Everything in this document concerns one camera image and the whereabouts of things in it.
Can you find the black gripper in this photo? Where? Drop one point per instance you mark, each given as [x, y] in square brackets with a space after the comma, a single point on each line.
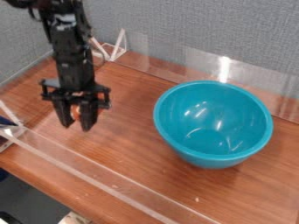
[74, 88]

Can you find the red toy mushroom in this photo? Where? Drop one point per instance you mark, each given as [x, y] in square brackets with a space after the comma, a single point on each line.
[76, 112]

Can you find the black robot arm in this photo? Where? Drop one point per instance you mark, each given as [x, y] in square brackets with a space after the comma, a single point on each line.
[66, 26]

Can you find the blue plastic bowl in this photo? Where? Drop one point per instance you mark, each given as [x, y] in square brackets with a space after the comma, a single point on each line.
[214, 123]

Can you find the clear acrylic front barrier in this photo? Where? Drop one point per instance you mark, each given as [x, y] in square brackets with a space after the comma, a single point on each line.
[141, 197]

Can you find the clear acrylic barrier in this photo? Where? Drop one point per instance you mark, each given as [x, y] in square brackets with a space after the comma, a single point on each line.
[141, 197]
[181, 63]

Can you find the clear acrylic back barrier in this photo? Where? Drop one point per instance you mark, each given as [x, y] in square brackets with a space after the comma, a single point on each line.
[181, 63]

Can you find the clear acrylic left bracket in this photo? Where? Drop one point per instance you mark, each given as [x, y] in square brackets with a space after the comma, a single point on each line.
[11, 127]

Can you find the clear acrylic corner bracket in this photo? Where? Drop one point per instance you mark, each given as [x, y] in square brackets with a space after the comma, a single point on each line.
[110, 52]

